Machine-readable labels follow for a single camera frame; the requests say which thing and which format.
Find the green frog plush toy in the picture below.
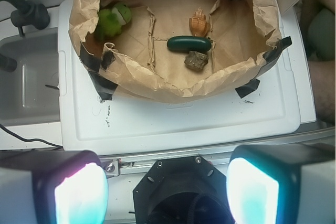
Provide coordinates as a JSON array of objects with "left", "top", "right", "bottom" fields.
[{"left": 94, "top": 2, "right": 132, "bottom": 41}]

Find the grey toy sink basin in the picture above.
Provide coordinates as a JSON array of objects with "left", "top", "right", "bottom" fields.
[{"left": 1, "top": 28, "right": 60, "bottom": 126}]

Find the brown paper bag tray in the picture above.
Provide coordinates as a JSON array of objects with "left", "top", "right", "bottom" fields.
[{"left": 69, "top": 0, "right": 291, "bottom": 103}]

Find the brown grey rock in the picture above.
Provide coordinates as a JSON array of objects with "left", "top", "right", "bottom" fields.
[{"left": 184, "top": 51, "right": 208, "bottom": 72}]

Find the dark grey toy faucet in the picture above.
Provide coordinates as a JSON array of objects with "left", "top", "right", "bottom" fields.
[{"left": 1, "top": 0, "right": 50, "bottom": 37}]

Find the black cable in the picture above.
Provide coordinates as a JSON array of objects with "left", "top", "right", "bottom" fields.
[{"left": 0, "top": 123, "right": 64, "bottom": 148}]

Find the aluminium rail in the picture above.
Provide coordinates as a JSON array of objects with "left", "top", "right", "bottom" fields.
[{"left": 99, "top": 126, "right": 335, "bottom": 178}]

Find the orange conch seashell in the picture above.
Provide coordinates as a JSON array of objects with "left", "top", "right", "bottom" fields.
[{"left": 189, "top": 7, "right": 210, "bottom": 37}]

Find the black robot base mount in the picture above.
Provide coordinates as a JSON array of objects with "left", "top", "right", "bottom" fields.
[{"left": 133, "top": 156, "right": 235, "bottom": 223}]

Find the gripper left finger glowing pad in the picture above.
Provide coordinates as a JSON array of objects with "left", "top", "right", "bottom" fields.
[{"left": 1, "top": 150, "right": 108, "bottom": 223}]

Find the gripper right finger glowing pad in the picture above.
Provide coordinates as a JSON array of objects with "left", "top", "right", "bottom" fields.
[{"left": 226, "top": 144, "right": 335, "bottom": 223}]

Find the dark green oblong object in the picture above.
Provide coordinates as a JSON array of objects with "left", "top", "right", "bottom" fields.
[{"left": 166, "top": 36, "right": 212, "bottom": 52}]

